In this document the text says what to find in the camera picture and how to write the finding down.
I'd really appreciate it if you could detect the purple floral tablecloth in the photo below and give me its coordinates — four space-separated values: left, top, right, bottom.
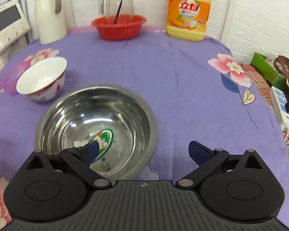
7 32 289 227

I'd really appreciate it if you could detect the white power strip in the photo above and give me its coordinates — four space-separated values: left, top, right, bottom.
269 86 289 132

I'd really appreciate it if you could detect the clear glass pitcher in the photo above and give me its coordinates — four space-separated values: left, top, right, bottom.
97 0 135 23

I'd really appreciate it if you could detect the brown sandal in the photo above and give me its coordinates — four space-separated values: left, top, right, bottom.
274 55 289 80

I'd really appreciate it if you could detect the white ceramic patterned bowl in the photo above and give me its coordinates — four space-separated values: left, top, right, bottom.
16 57 67 103

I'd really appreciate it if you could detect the yellow dish soap bottle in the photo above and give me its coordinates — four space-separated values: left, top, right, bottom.
166 0 212 42

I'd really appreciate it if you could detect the purple translucent plastic bowl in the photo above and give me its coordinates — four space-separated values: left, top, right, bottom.
0 61 30 95

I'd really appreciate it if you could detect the black stirring stick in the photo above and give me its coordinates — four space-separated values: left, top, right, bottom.
113 0 134 24

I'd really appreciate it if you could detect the white thermos jug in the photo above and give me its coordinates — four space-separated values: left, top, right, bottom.
34 0 67 45

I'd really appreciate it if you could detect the stainless steel bowl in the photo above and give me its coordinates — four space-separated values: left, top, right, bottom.
34 85 158 182

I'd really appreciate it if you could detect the white water dispenser appliance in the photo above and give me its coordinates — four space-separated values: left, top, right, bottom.
0 0 31 69

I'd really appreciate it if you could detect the red plastic colander basket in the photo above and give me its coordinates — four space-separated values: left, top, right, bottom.
91 15 147 41

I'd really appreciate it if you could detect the green cardboard box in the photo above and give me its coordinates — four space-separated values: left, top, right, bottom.
251 52 287 90

